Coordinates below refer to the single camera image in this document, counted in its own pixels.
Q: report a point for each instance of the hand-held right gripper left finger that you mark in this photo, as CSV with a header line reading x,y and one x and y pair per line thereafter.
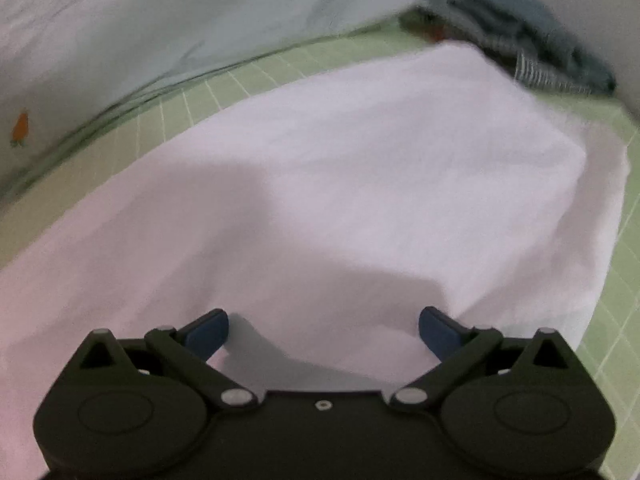
x,y
207,334

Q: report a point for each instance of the green grid mat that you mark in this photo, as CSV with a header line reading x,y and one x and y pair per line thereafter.
x,y
620,285

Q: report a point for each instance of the light blue printed blanket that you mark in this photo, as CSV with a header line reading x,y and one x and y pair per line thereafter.
x,y
200,10

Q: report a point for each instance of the white garment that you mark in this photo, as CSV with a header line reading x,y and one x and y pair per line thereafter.
x,y
350,185

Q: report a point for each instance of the striped garment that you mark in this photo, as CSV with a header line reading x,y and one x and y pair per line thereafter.
x,y
535,72

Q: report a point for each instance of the blue folded garment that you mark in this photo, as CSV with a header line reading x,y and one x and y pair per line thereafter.
x,y
540,25

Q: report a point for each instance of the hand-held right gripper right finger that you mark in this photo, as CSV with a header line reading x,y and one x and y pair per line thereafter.
x,y
440,334

